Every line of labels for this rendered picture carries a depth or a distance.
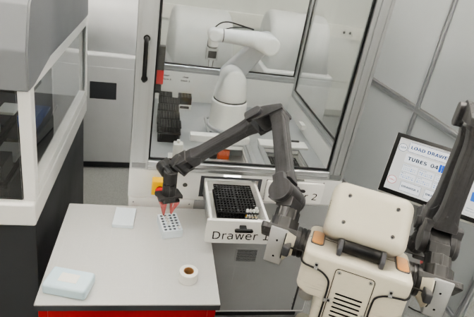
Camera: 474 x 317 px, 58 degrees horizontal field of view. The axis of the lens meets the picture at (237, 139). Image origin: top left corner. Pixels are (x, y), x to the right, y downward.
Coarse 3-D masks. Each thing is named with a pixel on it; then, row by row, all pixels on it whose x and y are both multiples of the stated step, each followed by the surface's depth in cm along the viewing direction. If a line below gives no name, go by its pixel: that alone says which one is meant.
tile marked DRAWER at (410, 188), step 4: (400, 184) 202; (404, 184) 202; (408, 184) 202; (412, 184) 201; (400, 188) 202; (404, 188) 201; (408, 188) 201; (412, 188) 201; (416, 188) 200; (420, 188) 200; (408, 192) 200; (412, 192) 200; (416, 192) 200
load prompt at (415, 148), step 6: (414, 144) 207; (408, 150) 207; (414, 150) 206; (420, 150) 205; (426, 150) 205; (432, 150) 204; (438, 150) 203; (426, 156) 204; (432, 156) 203; (438, 156) 203; (444, 156) 202; (444, 162) 201
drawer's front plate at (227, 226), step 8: (208, 224) 167; (216, 224) 168; (224, 224) 169; (232, 224) 169; (240, 224) 170; (248, 224) 170; (256, 224) 171; (208, 232) 169; (216, 232) 170; (224, 232) 170; (232, 232) 171; (256, 232) 173; (208, 240) 171; (216, 240) 172; (224, 240) 172; (232, 240) 173; (240, 240) 173; (248, 240) 174; (256, 240) 175; (264, 240) 175
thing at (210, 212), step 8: (208, 184) 201; (232, 184) 203; (240, 184) 204; (248, 184) 204; (256, 184) 204; (208, 192) 191; (256, 192) 199; (208, 200) 185; (256, 200) 197; (208, 208) 180; (264, 208) 186; (208, 216) 178; (216, 216) 185; (264, 216) 183
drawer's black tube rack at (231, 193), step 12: (216, 192) 191; (228, 192) 198; (240, 192) 194; (252, 192) 196; (216, 204) 188; (228, 204) 189; (240, 204) 185; (252, 204) 187; (228, 216) 181; (240, 216) 182
